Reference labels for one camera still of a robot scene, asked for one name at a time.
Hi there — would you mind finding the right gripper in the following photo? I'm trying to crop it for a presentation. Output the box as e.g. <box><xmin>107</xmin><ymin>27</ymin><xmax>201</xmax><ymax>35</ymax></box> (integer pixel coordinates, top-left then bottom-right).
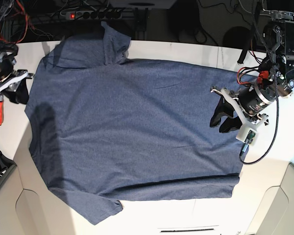
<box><xmin>0</xmin><ymin>70</ymin><xmax>34</xmax><ymax>105</ymax></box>

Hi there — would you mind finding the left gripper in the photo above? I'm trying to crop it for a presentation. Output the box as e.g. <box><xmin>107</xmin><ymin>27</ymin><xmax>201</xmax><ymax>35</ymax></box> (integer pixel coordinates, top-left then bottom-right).
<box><xmin>210</xmin><ymin>85</ymin><xmax>275</xmax><ymax>133</ymax></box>

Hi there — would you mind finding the blue grey t-shirt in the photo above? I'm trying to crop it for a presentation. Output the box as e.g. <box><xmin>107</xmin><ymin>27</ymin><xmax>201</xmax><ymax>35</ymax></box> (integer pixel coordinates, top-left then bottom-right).
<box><xmin>25</xmin><ymin>23</ymin><xmax>242</xmax><ymax>224</ymax></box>

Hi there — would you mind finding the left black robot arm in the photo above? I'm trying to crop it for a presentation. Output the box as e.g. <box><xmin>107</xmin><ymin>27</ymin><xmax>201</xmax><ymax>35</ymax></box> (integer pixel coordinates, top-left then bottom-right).
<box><xmin>210</xmin><ymin>0</ymin><xmax>294</xmax><ymax>133</ymax></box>

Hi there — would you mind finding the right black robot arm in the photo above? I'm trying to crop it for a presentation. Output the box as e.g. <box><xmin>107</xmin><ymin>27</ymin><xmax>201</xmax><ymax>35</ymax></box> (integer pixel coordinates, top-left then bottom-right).
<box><xmin>0</xmin><ymin>0</ymin><xmax>34</xmax><ymax>104</ymax></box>

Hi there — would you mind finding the orange handled screwdriver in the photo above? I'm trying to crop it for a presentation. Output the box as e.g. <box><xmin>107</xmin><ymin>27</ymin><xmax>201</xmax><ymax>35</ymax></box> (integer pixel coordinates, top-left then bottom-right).
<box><xmin>0</xmin><ymin>94</ymin><xmax>4</xmax><ymax>126</ymax></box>

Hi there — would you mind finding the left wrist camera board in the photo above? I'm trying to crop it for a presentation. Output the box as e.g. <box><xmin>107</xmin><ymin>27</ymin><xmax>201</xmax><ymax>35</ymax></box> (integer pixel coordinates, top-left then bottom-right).
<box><xmin>236</xmin><ymin>122</ymin><xmax>257</xmax><ymax>144</ymax></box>

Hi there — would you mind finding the black braided right cable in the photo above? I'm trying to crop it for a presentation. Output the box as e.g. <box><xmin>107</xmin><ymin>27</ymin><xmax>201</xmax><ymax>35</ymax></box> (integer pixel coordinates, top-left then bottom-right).
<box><xmin>239</xmin><ymin>0</ymin><xmax>281</xmax><ymax>165</ymax></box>

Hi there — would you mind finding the white power strip red switch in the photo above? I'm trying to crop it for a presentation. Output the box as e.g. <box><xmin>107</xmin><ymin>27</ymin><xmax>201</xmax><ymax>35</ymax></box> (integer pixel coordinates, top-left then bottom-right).
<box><xmin>60</xmin><ymin>9</ymin><xmax>122</xmax><ymax>21</ymax></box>

